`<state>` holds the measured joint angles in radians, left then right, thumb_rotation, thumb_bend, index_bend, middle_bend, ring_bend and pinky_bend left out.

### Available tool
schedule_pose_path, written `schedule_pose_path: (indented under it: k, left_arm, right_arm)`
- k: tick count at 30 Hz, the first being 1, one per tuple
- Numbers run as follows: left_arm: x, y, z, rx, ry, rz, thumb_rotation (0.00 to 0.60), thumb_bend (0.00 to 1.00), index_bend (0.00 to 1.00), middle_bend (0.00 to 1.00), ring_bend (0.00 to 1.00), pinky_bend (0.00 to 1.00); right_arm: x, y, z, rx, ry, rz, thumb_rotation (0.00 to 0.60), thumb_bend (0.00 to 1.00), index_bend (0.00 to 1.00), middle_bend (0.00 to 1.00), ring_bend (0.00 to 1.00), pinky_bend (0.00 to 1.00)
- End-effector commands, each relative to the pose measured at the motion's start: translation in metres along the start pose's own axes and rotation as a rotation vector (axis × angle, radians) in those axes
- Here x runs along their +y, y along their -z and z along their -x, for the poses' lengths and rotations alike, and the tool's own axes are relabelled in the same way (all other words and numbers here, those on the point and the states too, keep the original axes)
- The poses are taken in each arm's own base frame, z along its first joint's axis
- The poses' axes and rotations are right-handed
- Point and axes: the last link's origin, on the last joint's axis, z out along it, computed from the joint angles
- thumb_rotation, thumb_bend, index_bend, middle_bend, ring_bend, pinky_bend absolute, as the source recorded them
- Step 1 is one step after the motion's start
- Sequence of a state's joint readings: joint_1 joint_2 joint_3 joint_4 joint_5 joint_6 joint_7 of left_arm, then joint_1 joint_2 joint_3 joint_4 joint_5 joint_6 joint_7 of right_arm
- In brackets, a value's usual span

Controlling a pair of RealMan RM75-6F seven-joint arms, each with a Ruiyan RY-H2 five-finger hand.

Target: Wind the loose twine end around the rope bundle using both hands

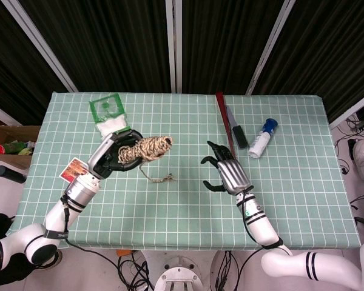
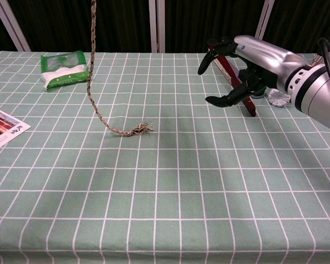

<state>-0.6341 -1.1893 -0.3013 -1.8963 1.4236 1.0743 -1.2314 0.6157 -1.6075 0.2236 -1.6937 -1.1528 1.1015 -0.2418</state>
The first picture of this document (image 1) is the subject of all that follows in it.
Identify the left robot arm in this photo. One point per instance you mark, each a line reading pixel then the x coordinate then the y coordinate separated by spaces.
pixel 56 215

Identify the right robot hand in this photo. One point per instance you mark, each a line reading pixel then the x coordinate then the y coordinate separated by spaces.
pixel 233 175

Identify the green checked tablecloth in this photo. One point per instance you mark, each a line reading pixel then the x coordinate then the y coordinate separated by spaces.
pixel 182 212

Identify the black cylinder bottle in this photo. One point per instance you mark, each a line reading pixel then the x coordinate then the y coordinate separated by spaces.
pixel 9 174

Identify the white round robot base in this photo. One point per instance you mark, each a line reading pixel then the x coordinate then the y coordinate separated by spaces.
pixel 179 274

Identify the white bottle with blue cap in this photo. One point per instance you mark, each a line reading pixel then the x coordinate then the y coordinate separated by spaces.
pixel 261 139

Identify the green snack packets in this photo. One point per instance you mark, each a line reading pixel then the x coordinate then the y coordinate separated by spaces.
pixel 16 148

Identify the green bag of white powder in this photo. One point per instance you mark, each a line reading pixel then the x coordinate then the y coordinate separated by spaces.
pixel 112 124

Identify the black pleated curtain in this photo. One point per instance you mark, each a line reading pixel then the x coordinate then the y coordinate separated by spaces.
pixel 224 42
pixel 109 45
pixel 12 66
pixel 330 48

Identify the dark red flat stick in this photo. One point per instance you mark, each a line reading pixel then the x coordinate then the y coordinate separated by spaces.
pixel 224 118

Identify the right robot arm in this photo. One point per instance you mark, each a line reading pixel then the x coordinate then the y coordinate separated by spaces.
pixel 261 224

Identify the red picture postcard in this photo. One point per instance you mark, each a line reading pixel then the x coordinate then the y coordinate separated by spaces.
pixel 74 169

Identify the small orange object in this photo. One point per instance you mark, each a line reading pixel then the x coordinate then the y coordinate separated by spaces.
pixel 123 252

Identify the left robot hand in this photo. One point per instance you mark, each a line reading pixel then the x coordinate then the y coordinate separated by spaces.
pixel 101 151

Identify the white frame post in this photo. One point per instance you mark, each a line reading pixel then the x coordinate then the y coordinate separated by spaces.
pixel 39 42
pixel 3 113
pixel 173 45
pixel 268 48
pixel 352 113

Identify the brown cardboard box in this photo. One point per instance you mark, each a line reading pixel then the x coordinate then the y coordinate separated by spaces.
pixel 9 131

